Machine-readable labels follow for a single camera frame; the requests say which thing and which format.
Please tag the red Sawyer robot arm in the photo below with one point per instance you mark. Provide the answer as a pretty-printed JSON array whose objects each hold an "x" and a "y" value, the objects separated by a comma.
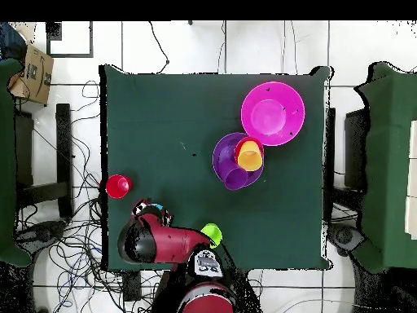
[{"x": 169, "y": 243}]

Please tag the large pink bowl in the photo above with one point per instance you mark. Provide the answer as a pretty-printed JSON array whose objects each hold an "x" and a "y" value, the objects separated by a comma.
[{"x": 273, "y": 114}]

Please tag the black stand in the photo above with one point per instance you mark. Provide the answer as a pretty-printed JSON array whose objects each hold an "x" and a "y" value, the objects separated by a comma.
[
  {"x": 63, "y": 146},
  {"x": 355, "y": 146}
]

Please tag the large purple bowl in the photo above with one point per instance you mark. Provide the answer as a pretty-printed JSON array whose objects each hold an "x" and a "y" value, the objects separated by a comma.
[{"x": 223, "y": 156}]

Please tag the black pedestal leg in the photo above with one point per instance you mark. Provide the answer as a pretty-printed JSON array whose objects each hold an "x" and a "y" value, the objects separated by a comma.
[
  {"x": 345, "y": 236},
  {"x": 45, "y": 230}
]

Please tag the red cup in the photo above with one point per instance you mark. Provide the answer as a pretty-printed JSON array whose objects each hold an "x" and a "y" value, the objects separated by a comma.
[{"x": 115, "y": 187}]

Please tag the dark green table cloth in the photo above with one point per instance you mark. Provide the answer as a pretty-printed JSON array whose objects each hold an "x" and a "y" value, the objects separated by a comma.
[{"x": 163, "y": 107}]

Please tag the small crimson bowl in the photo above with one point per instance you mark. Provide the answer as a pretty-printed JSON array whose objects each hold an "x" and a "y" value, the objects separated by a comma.
[{"x": 237, "y": 146}]

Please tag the green cup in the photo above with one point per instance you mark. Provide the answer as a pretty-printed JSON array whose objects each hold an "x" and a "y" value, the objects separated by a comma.
[{"x": 215, "y": 233}]

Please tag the cardboard box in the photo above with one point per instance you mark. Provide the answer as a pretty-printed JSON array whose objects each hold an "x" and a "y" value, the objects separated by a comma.
[{"x": 32, "y": 75}]

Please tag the black floor frame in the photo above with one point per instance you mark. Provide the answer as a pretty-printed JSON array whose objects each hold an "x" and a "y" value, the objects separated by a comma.
[{"x": 70, "y": 56}]

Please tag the yellow cup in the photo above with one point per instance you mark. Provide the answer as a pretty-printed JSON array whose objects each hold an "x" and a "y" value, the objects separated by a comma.
[{"x": 250, "y": 158}]

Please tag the dark blue fabric item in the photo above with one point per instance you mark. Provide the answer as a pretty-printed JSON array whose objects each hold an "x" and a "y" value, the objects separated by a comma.
[{"x": 11, "y": 42}]

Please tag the purple cup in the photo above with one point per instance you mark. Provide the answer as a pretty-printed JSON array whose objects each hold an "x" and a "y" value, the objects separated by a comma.
[{"x": 235, "y": 179}]

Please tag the black power strip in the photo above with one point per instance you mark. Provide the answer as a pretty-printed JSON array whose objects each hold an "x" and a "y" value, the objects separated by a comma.
[{"x": 132, "y": 287}]

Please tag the green covered side table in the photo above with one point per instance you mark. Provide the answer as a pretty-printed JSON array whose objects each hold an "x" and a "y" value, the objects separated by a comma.
[
  {"x": 6, "y": 163},
  {"x": 391, "y": 163}
]

